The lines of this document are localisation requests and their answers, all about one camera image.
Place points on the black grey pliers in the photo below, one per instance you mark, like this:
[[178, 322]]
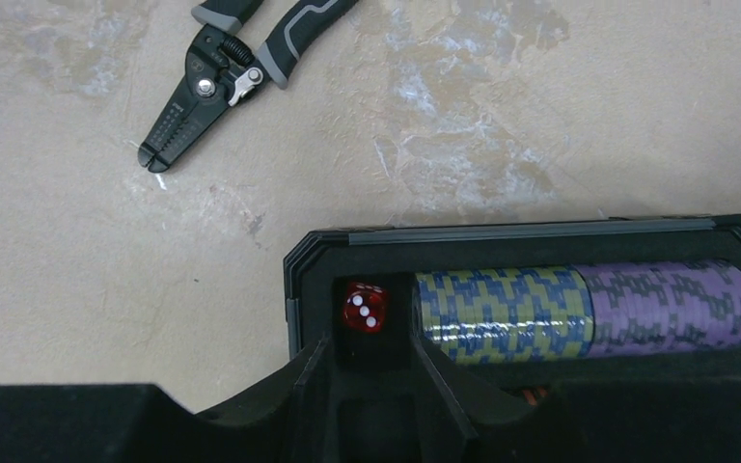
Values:
[[222, 71]]

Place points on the purple chip stack in case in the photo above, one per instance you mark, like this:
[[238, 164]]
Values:
[[663, 307]]

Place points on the green blue chip stack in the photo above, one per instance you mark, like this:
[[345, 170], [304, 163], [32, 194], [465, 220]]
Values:
[[506, 315]]

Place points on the black poker set case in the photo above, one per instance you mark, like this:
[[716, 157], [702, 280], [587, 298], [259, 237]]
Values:
[[371, 403]]

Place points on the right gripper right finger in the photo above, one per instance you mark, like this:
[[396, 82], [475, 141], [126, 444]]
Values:
[[698, 420]]

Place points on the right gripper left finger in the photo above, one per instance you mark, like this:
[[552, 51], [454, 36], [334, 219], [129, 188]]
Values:
[[141, 423]]

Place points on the red die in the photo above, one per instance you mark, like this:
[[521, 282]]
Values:
[[365, 307]]

